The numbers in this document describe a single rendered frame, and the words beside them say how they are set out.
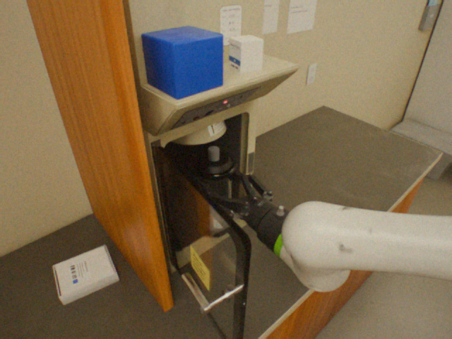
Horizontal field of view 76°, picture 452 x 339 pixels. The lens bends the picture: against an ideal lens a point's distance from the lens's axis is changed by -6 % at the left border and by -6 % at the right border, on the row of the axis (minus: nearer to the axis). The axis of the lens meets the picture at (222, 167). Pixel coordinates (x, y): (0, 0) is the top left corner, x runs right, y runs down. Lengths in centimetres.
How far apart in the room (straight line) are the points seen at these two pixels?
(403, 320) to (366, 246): 172
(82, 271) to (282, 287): 57
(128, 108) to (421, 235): 45
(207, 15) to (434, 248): 54
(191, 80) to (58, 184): 73
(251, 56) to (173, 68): 20
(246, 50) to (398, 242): 42
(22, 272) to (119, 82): 77
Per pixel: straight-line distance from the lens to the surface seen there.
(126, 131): 50
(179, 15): 61
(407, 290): 231
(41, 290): 104
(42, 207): 115
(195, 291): 59
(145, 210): 60
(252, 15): 73
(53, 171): 109
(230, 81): 58
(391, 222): 49
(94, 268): 97
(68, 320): 95
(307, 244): 47
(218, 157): 77
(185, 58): 49
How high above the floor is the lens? 171
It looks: 36 degrees down
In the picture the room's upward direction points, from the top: straight up
